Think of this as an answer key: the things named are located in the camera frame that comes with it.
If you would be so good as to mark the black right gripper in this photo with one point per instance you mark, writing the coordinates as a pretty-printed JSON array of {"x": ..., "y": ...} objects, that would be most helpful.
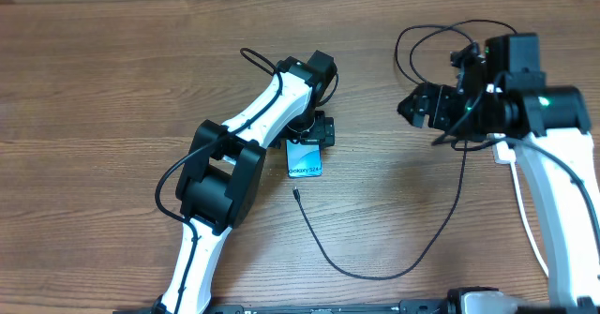
[{"x": 435, "y": 97}]

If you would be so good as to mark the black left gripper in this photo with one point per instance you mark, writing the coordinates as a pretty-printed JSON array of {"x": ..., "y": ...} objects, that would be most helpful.
[{"x": 323, "y": 132}]

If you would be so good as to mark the blue Samsung Galaxy smartphone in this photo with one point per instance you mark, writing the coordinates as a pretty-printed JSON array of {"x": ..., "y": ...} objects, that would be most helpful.
[{"x": 303, "y": 160}]

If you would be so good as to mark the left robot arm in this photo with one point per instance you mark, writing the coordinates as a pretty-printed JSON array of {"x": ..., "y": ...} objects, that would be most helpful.
[{"x": 212, "y": 188}]

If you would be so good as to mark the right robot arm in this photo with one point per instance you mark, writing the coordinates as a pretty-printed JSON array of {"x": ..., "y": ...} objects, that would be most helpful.
[{"x": 502, "y": 96}]

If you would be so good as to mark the white power strip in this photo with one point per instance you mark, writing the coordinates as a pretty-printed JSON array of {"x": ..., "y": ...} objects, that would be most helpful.
[{"x": 503, "y": 153}]

